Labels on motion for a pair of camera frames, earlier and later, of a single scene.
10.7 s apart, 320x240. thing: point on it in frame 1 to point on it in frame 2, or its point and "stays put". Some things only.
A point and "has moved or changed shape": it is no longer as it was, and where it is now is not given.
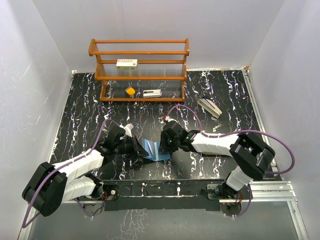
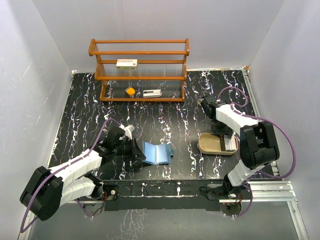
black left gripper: x=137 y=149 stays put
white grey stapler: x=152 y=93 stays put
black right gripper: x=164 y=147 to x=225 y=131
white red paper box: x=127 y=64 stays put
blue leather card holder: x=152 y=148 has moved or changed shape
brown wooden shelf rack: x=161 y=65 stays put
